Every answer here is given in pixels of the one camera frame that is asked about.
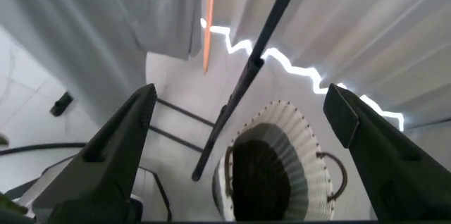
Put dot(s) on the white curtain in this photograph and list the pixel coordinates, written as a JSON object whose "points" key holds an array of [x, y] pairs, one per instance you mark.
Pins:
{"points": [[370, 23]]}

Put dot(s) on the white laundry basket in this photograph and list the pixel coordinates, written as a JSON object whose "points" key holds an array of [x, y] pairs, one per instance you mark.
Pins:
{"points": [[303, 139]]}

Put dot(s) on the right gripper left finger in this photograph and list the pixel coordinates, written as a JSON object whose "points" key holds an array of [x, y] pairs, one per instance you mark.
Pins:
{"points": [[88, 188]]}

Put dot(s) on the pink clothes hanger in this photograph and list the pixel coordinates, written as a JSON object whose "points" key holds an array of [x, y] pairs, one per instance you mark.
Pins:
{"points": [[209, 23]]}

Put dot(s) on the black clothes rack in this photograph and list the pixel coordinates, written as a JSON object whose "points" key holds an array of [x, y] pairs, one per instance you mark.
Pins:
{"points": [[272, 23]]}

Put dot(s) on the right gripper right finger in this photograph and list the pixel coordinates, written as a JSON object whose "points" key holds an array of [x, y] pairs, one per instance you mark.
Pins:
{"points": [[394, 174]]}

